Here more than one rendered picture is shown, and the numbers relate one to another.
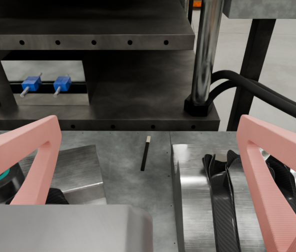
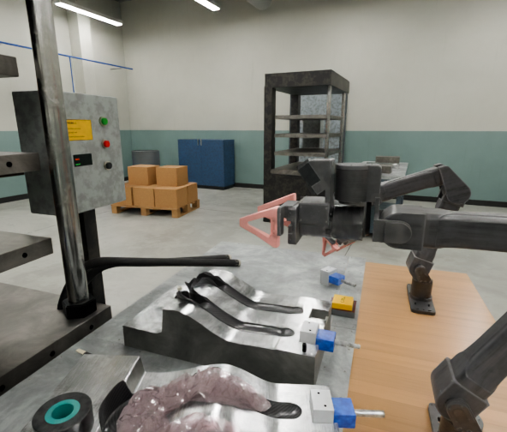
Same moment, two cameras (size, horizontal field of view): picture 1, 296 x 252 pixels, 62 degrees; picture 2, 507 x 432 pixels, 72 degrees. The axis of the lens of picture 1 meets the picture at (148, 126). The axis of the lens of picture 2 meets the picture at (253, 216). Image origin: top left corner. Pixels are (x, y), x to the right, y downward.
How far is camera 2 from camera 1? 0.61 m
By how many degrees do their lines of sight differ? 66
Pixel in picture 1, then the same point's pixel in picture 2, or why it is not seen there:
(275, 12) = (98, 202)
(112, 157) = not seen: hidden behind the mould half
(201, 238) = (220, 327)
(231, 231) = (224, 315)
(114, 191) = not seen: hidden behind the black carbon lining
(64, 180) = (111, 379)
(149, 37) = (4, 256)
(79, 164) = (100, 367)
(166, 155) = (116, 345)
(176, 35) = (33, 244)
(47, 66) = not seen: outside the picture
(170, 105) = (46, 325)
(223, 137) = (134, 309)
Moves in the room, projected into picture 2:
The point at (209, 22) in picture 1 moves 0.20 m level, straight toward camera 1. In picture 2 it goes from (73, 220) to (116, 231)
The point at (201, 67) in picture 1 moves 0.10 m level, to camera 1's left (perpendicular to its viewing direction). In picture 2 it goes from (77, 263) to (49, 276)
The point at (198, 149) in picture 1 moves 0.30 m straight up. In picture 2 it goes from (144, 314) to (135, 207)
